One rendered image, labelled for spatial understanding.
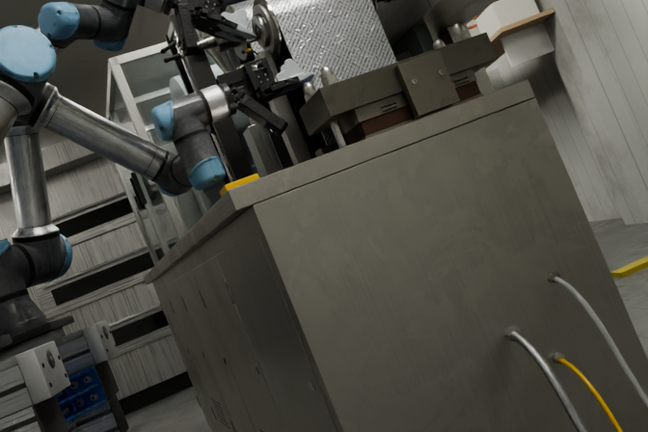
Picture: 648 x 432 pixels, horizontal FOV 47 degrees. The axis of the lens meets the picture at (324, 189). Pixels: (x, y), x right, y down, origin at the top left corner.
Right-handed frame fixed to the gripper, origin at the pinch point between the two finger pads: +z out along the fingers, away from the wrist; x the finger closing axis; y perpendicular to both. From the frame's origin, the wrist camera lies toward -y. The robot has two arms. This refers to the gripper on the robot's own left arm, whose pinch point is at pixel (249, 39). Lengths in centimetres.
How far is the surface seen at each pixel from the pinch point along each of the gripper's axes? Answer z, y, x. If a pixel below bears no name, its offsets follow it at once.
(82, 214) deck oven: -52, 15, 484
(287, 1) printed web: 5.0, 8.7, -7.6
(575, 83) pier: 244, 181, 272
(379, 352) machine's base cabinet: 37, -62, -34
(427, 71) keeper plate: 33.6, -5.8, -29.9
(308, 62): 13.3, -3.6, -8.2
